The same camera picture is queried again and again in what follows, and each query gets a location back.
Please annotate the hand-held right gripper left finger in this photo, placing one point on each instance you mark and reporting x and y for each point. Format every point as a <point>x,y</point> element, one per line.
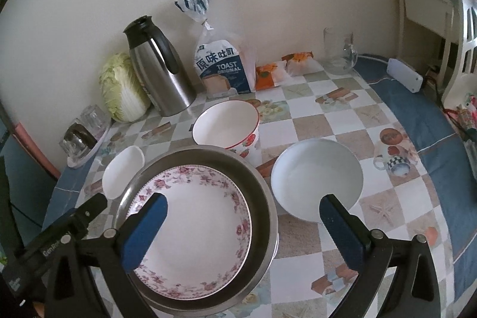
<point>145,232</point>

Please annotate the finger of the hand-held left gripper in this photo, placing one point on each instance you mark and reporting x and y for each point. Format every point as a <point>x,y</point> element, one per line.
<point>93,210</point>

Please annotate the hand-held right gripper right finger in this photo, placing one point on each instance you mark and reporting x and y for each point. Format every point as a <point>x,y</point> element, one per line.
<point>341,228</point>

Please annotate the round plate pink floral rim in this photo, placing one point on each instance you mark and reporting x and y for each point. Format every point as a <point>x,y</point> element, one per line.
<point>201,228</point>

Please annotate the small white round bowl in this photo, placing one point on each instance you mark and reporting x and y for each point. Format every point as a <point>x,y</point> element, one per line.
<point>316,176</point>

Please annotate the stainless steel basin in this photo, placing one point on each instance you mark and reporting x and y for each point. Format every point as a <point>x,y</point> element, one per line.
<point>261,198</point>

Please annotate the white square bowl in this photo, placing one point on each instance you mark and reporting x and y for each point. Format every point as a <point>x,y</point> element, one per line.
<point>123,172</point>

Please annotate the glass cups on tray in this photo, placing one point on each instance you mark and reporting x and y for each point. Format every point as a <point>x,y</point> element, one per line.
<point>80,162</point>

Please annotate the clear glass cup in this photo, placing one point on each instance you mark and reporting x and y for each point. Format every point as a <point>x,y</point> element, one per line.
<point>93,120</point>
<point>70,150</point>

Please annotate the glass teapot dark lid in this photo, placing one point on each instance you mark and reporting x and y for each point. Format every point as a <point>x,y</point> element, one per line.
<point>78,139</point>

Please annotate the teal panel with pink edge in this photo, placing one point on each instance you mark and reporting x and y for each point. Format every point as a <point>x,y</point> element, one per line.
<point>22,172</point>

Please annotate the checkered printed tablecloth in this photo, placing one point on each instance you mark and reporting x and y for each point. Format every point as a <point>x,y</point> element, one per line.
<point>372,117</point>

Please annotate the napa cabbage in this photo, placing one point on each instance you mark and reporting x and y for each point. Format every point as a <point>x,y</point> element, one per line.
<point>119,90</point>

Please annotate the strawberry print bowl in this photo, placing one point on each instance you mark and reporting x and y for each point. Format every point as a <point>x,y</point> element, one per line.
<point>223,128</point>

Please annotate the stainless steel thermos jug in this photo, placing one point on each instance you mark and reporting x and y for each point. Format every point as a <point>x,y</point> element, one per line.
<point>164,79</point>

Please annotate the white power strip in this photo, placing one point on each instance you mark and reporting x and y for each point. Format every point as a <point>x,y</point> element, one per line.
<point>404,74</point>

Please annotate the orange snack packet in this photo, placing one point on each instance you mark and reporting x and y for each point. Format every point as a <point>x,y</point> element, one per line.
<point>266,77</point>

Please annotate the pile of colourful magazines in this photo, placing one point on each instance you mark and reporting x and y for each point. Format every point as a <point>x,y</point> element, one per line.
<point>467,113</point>

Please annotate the clear glass mug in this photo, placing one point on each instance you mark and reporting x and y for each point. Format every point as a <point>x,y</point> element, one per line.
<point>337,53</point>

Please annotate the toast bread bag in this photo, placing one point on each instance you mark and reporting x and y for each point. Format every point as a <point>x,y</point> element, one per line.
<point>223,72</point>

